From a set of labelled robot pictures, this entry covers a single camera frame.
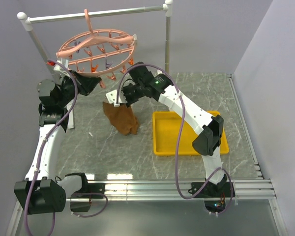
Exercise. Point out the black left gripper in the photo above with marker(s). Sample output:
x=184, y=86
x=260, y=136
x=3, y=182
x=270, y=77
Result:
x=86, y=84

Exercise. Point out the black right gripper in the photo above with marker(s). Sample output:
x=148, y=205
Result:
x=124, y=90

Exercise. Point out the brown underwear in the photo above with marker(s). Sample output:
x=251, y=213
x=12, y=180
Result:
x=122, y=118

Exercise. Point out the pink round clip hanger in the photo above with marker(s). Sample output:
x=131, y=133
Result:
x=97, y=45

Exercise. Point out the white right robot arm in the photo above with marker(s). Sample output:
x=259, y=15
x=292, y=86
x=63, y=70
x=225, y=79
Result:
x=163, y=89

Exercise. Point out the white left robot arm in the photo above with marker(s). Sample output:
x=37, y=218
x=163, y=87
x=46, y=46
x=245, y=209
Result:
x=39, y=192

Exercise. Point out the pink clothes peg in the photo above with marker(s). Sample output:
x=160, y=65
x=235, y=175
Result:
x=111, y=77

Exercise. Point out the purple clothes peg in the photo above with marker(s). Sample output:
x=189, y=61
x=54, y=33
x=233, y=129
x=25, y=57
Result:
x=108, y=64

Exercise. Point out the orange rim clothes peg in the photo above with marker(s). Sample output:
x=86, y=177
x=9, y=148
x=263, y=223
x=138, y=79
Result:
x=131, y=61

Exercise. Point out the yellow plastic tray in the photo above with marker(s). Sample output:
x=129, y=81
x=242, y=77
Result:
x=166, y=127

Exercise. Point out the white clothes peg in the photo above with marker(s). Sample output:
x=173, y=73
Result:
x=135, y=40

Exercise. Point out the white metal drying rack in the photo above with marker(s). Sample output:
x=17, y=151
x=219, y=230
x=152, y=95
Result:
x=27, y=23

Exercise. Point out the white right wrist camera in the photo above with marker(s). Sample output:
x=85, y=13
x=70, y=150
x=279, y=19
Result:
x=116, y=97

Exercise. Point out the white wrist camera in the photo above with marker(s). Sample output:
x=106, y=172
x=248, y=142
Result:
x=116, y=97
x=60, y=66

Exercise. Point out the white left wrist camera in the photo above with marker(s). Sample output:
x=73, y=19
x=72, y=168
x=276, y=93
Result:
x=60, y=66

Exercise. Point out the aluminium rail frame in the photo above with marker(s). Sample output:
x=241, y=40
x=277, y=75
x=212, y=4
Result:
x=141, y=198

